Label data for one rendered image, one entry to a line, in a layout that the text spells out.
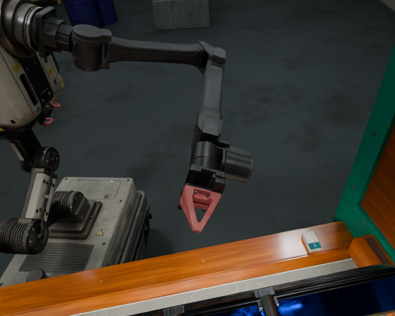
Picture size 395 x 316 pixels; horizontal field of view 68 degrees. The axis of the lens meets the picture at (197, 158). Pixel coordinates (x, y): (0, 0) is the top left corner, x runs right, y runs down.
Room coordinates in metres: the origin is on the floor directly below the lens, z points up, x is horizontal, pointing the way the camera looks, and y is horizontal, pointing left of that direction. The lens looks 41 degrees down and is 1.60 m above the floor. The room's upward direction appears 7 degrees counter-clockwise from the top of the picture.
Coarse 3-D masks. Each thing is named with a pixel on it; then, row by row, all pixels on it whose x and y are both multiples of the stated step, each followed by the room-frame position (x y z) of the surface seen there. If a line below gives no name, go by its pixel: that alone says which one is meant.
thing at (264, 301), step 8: (264, 288) 0.22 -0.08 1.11; (272, 288) 0.22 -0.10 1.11; (256, 296) 0.21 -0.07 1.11; (264, 296) 0.20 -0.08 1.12; (272, 296) 0.20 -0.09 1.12; (264, 304) 0.19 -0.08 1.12; (272, 304) 0.19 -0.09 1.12; (168, 312) 0.20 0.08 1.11; (176, 312) 0.20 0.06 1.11; (264, 312) 0.18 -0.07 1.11; (272, 312) 0.18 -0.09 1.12
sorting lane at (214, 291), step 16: (288, 272) 0.42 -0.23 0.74; (304, 272) 0.42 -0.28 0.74; (320, 272) 0.41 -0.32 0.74; (336, 272) 0.41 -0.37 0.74; (208, 288) 0.40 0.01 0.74; (224, 288) 0.40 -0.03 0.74; (240, 288) 0.39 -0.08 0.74; (256, 288) 0.39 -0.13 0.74; (128, 304) 0.38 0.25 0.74; (144, 304) 0.38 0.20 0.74; (160, 304) 0.37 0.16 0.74; (176, 304) 0.37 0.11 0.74
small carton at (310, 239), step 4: (308, 232) 0.52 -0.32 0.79; (312, 232) 0.52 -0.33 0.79; (304, 236) 0.51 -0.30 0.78; (308, 236) 0.51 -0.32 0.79; (312, 236) 0.51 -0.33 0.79; (304, 240) 0.50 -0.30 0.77; (308, 240) 0.49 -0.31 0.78; (312, 240) 0.49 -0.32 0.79; (316, 240) 0.49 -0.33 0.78; (308, 244) 0.48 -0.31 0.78; (312, 244) 0.48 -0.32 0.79; (316, 244) 0.48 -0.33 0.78; (308, 248) 0.47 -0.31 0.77; (312, 248) 0.47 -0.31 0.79; (316, 248) 0.47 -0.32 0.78; (320, 248) 0.47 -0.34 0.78
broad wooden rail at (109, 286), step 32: (160, 256) 0.51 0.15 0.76; (192, 256) 0.50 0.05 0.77; (224, 256) 0.48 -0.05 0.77; (256, 256) 0.47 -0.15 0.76; (288, 256) 0.46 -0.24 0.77; (320, 256) 0.45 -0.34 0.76; (0, 288) 0.47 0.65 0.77; (32, 288) 0.45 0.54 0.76; (64, 288) 0.44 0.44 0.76; (96, 288) 0.43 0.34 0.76; (128, 288) 0.42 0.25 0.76; (160, 288) 0.41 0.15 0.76; (192, 288) 0.41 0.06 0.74
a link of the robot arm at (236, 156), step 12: (204, 120) 0.54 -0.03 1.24; (204, 132) 0.50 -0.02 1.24; (216, 132) 0.50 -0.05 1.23; (216, 144) 0.49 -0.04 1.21; (228, 144) 0.49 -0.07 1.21; (228, 156) 0.45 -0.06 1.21; (240, 156) 0.45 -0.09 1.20; (228, 168) 0.43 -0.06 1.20; (240, 168) 0.43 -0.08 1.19; (252, 168) 0.43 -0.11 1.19; (240, 180) 0.42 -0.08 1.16
